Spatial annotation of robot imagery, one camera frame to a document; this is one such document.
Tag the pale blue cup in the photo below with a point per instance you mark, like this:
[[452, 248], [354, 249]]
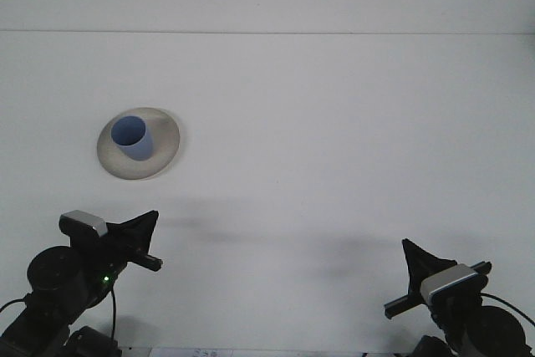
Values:
[[140, 148]]

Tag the pale round plate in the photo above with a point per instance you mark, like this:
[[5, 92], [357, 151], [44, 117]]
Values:
[[167, 144]]

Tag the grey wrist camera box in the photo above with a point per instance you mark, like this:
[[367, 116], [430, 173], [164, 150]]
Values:
[[83, 219], [445, 279]]

